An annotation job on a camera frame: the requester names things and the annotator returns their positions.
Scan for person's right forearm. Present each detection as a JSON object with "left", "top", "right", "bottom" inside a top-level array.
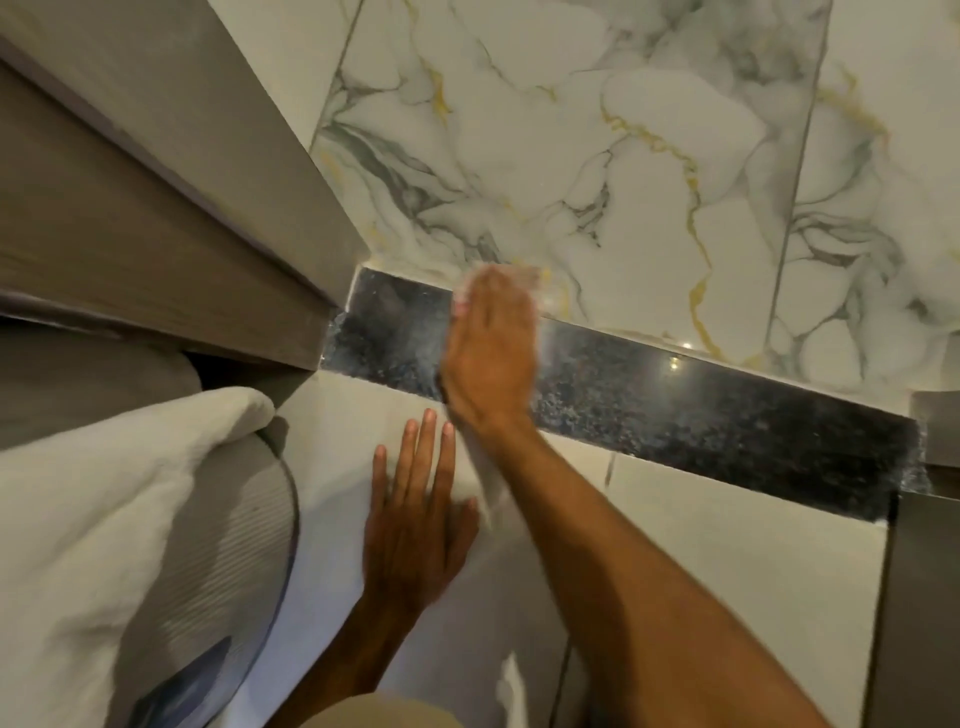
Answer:
[{"left": 467, "top": 418, "right": 828, "bottom": 728}]

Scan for white folded towel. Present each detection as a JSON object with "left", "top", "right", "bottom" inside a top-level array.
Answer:
[{"left": 0, "top": 386, "right": 278, "bottom": 728}]

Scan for person's right hand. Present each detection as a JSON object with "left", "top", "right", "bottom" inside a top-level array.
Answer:
[{"left": 437, "top": 265, "right": 542, "bottom": 438}]

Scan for person's beige trousers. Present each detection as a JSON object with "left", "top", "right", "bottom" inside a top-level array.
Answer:
[{"left": 298, "top": 692, "right": 453, "bottom": 728}]

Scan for grey wooden door jamb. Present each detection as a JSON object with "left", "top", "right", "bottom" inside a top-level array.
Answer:
[
  {"left": 860, "top": 389, "right": 960, "bottom": 728},
  {"left": 0, "top": 0, "right": 374, "bottom": 373}
]

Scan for person's left hand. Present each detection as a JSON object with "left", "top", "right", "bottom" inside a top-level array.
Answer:
[{"left": 362, "top": 407, "right": 482, "bottom": 610}]

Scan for blue round bucket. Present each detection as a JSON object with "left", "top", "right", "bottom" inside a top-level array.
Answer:
[{"left": 103, "top": 430, "right": 302, "bottom": 728}]

